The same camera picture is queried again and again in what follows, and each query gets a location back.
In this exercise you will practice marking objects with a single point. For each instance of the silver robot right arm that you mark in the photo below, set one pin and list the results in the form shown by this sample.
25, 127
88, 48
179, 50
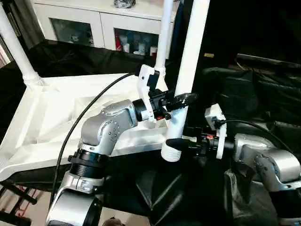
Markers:
268, 160

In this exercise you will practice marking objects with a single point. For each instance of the white plastic table top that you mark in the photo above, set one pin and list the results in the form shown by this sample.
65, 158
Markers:
61, 108

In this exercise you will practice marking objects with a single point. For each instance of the black mat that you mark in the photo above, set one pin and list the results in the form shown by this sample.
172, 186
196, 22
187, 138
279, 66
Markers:
197, 193

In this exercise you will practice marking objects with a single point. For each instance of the black robot left foot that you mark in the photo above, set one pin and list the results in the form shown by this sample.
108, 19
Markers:
114, 222

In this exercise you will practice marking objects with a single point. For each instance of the white plastic table leg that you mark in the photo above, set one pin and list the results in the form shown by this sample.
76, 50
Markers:
163, 33
190, 56
19, 52

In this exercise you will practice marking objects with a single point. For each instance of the grey metal rack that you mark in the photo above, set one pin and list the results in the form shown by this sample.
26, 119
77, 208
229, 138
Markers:
19, 21

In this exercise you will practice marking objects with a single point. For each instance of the dark grey bar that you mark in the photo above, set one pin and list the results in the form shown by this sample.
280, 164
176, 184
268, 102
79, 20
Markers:
268, 60

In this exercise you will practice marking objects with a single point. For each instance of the black folding table frame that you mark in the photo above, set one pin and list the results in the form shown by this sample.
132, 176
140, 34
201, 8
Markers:
16, 197

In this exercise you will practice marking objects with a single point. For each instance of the small yellow label tag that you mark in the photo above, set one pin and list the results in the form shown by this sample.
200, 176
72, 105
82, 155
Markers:
209, 55

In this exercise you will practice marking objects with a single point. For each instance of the white glass-door cabinet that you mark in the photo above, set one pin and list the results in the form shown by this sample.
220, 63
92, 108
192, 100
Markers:
94, 21

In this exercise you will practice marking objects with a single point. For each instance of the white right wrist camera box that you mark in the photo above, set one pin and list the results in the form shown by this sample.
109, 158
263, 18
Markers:
217, 127

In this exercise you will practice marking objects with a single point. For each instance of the shiny silver ornament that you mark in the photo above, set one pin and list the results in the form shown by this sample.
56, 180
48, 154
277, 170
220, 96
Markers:
125, 3

